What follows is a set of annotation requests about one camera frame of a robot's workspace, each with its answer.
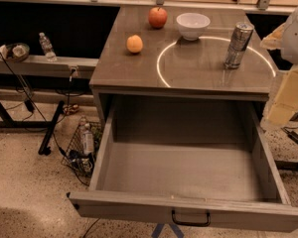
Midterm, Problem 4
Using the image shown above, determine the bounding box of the grey cabinet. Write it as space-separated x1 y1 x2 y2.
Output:
89 5 277 121

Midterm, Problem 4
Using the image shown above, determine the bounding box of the black drawer handle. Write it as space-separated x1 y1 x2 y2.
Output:
171 210 211 227

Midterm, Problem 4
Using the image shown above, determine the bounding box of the wire basket on floor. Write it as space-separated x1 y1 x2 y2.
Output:
63 122 102 178

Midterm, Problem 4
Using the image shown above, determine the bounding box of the grey open top drawer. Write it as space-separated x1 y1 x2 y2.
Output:
69 95 298 232

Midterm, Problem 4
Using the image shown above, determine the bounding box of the red apple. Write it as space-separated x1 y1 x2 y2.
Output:
148 7 168 29

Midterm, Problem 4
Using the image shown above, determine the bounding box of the black cable on floor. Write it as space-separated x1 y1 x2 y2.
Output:
0 52 90 186

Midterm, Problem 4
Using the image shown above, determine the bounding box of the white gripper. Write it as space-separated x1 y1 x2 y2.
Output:
260 7 298 127

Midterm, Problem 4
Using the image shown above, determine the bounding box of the black table leg frame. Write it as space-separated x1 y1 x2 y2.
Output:
0 100 65 156

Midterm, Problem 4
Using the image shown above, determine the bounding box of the black power adapter right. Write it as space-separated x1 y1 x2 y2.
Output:
283 128 298 145

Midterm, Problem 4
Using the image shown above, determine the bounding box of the plastic bottle in basket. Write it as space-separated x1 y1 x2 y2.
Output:
78 116 94 156

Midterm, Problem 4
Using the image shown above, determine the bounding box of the silver redbull can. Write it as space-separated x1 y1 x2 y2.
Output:
224 22 254 69

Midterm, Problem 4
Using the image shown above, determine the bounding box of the clear water bottle on ledge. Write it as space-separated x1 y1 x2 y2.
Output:
39 33 57 61

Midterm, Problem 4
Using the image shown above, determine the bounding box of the small bowl with items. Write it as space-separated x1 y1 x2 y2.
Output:
0 43 30 62

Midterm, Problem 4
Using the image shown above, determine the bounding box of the white bowl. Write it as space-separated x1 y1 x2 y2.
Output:
176 13 211 41

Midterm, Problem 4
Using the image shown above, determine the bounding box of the blue tape cross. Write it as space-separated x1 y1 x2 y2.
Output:
151 224 184 238

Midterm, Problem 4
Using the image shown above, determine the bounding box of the orange fruit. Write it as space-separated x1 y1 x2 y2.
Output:
126 35 143 54

